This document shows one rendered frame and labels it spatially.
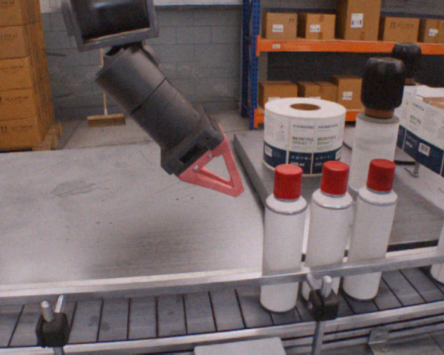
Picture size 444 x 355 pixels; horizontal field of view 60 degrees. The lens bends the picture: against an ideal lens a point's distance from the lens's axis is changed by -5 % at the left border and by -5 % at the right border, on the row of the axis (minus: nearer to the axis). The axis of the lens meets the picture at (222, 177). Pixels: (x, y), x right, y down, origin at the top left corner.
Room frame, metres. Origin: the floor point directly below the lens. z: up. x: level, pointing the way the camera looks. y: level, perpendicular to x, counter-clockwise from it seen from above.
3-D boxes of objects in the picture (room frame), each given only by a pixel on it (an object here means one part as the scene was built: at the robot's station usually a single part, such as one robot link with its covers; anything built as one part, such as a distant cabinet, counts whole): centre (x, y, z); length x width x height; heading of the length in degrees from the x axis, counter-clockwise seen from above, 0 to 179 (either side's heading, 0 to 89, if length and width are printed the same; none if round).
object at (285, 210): (0.45, -0.08, 0.98); 0.05 x 0.05 x 0.20
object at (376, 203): (0.47, -0.20, 0.98); 0.05 x 0.05 x 0.20
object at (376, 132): (0.76, -0.31, 1.03); 0.09 x 0.09 x 0.30
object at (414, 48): (1.12, -0.51, 1.04); 0.09 x 0.09 x 0.29
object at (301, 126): (0.99, -0.21, 0.95); 0.20 x 0.20 x 0.14
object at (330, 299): (0.38, -0.11, 0.91); 0.07 x 0.03 x 0.16; 8
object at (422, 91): (2.24, -1.16, 0.81); 0.38 x 0.36 x 0.02; 97
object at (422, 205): (0.96, -0.48, 0.86); 0.80 x 0.67 x 0.05; 98
